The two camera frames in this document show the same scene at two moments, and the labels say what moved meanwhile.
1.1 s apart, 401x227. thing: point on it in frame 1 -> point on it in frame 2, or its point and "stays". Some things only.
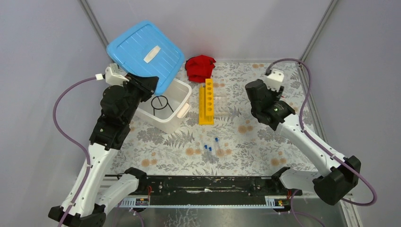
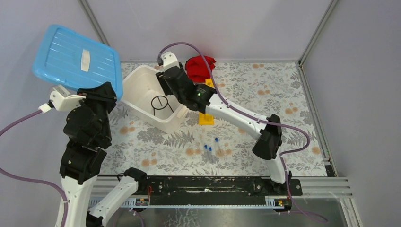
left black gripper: x=146 y=85 -> x=104 y=92
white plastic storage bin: x=164 y=112 stays
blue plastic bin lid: x=146 y=49 -> x=65 y=56
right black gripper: x=276 y=96 -> x=164 y=85
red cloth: x=199 y=67 stays
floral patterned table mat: x=237 y=143 stays
